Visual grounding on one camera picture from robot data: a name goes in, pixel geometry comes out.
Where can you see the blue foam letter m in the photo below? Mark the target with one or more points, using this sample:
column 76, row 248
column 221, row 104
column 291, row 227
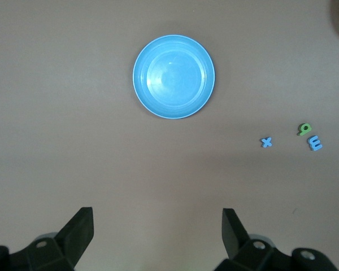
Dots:
column 315, row 143

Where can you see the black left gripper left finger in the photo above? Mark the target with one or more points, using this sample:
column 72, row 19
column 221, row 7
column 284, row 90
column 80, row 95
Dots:
column 73, row 240

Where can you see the blue plate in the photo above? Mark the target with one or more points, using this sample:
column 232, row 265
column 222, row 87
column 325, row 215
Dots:
column 173, row 76

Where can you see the blue foam letter x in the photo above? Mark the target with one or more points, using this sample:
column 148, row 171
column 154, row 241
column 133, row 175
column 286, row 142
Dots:
column 266, row 142

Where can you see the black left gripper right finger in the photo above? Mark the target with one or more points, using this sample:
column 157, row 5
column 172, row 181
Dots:
column 234, row 240

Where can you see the brown table mat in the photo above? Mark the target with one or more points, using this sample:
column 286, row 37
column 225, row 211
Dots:
column 59, row 113

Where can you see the green foam letter b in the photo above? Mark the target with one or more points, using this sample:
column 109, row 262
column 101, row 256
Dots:
column 301, row 131

